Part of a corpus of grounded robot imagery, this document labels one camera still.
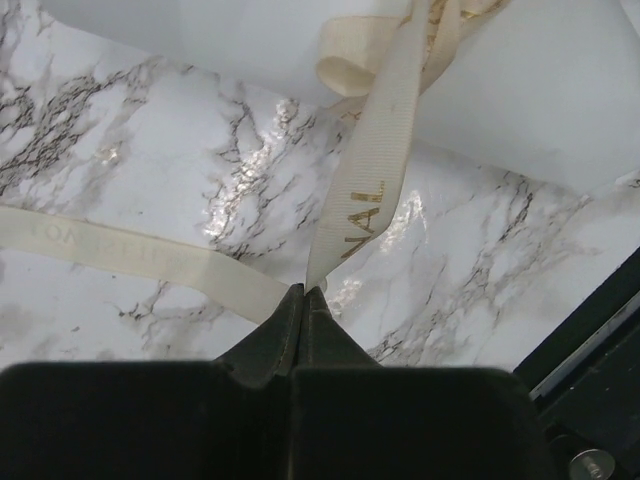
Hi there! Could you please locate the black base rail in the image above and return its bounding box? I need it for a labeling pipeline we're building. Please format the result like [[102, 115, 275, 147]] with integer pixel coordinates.
[[514, 254, 639, 479]]

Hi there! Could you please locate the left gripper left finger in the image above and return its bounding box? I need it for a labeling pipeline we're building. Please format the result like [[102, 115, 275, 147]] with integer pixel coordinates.
[[1, 285, 304, 479]]

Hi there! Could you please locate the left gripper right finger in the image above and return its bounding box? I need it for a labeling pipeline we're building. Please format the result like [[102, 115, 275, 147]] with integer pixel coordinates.
[[289, 289, 555, 479]]

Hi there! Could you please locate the cream ribbon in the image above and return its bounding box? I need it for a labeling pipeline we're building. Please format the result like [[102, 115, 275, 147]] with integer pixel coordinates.
[[1, 1, 502, 323]]

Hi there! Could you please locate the white wrapping paper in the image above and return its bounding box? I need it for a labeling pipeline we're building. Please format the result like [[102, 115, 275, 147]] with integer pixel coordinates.
[[44, 1, 639, 192]]

